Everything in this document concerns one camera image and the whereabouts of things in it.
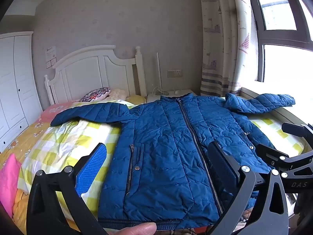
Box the paper wall note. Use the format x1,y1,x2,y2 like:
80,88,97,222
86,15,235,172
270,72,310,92
45,45,57,68

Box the yellow pillow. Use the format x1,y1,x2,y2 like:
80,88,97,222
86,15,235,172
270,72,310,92
126,95,146,106

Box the cream plush toy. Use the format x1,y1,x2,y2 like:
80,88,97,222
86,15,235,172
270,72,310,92
110,88,128,101

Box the printed curtain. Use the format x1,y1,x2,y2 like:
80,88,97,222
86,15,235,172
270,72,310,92
198,0,260,97

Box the white bed headboard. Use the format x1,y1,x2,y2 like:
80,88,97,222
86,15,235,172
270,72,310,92
44,45,147,104

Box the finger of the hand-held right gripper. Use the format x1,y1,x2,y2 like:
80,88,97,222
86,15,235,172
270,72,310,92
281,122,313,139
255,143,294,170

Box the orange floral bedsheet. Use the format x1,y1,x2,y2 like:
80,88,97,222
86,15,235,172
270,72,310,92
0,100,81,235

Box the blue quilted jacket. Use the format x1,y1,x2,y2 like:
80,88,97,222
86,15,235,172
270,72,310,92
50,92,296,231

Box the patterned round cushion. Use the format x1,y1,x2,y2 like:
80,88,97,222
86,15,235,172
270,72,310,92
79,87,111,102

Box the person's left hand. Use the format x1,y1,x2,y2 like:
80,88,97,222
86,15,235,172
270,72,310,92
105,222,157,235

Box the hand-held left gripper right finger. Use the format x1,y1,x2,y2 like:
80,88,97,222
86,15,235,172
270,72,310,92
207,141,290,235

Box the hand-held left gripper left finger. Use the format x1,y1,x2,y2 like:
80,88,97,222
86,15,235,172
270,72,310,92
26,142,115,235

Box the dark framed window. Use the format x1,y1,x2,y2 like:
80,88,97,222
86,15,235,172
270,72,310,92
247,0,313,84

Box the white nightstand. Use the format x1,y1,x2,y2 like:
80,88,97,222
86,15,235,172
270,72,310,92
146,89,196,103

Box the pink cloth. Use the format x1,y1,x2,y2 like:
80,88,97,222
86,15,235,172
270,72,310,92
0,153,22,218

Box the white wardrobe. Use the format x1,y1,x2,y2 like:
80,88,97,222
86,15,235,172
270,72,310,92
0,31,43,153

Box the bed with yellow checked sheet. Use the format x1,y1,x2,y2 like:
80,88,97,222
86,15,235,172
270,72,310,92
21,99,305,221

